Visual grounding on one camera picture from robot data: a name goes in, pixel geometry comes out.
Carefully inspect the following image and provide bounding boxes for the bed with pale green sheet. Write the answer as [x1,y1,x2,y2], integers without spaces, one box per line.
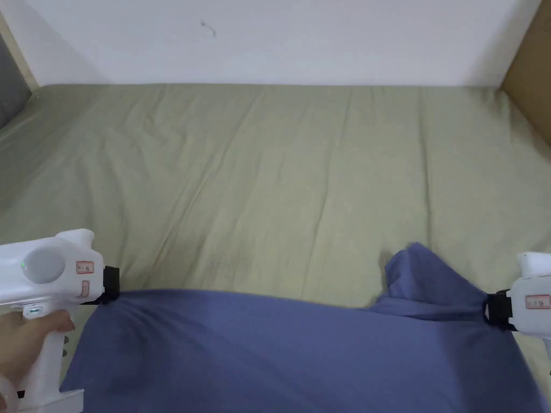
[0,83,551,413]

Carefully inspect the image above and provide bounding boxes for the blue garment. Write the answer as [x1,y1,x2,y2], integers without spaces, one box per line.
[59,242,539,413]

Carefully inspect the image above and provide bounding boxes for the grey padded headboard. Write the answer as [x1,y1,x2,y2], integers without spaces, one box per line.
[0,31,33,131]

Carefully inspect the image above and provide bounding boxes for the brown cardboard board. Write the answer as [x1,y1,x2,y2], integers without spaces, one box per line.
[500,0,551,147]

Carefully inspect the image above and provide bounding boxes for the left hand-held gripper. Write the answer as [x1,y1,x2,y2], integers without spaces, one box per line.
[0,229,121,413]

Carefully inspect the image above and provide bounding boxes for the person's left hand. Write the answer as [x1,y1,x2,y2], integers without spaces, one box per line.
[0,309,76,389]

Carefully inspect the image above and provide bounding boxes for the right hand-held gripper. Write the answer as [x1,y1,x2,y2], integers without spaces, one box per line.
[482,251,551,375]

